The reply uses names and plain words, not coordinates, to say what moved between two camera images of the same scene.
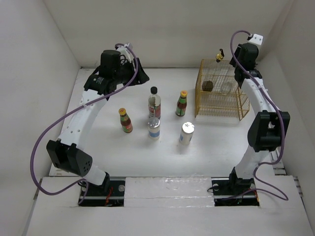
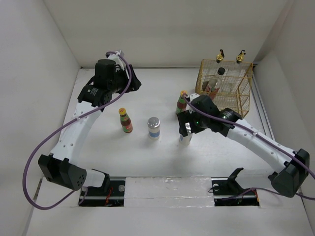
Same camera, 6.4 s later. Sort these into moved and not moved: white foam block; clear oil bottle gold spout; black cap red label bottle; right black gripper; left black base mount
Moved: right black gripper; clear oil bottle gold spout; black cap red label bottle
Not moved: white foam block; left black base mount
